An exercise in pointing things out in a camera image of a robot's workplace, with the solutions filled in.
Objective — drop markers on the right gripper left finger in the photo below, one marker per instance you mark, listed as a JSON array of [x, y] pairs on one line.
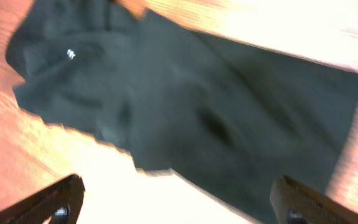
[[60, 202]]

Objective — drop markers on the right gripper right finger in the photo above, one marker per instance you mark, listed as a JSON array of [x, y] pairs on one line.
[[296, 203]]

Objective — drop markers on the black t-shirt with logo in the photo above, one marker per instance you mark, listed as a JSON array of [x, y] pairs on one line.
[[228, 117]]

